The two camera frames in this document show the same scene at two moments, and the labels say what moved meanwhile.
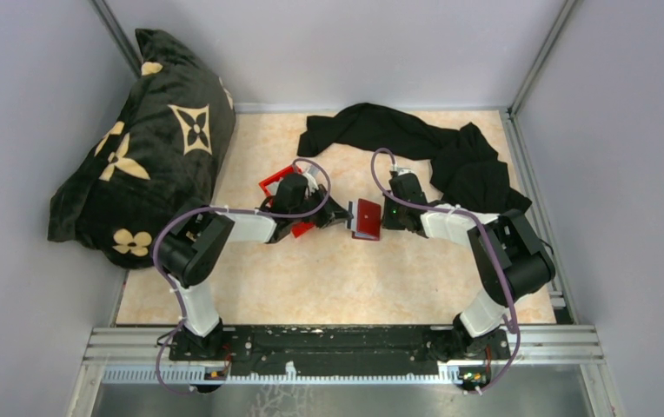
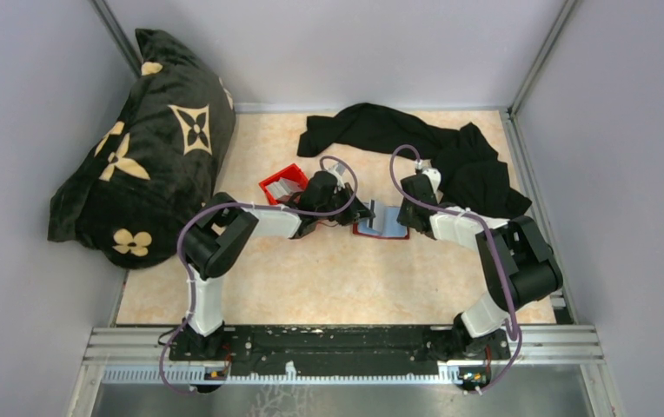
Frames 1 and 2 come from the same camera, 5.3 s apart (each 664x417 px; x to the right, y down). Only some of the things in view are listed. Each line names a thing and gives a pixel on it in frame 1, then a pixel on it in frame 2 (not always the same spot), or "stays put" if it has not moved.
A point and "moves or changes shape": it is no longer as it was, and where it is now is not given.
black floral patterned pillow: [164, 151] stays put
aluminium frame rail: [145, 356] stays put
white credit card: [354, 221] moves or changes shape
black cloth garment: [468, 170] stays put
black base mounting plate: [321, 351] stays put
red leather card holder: [368, 221] moves or changes shape
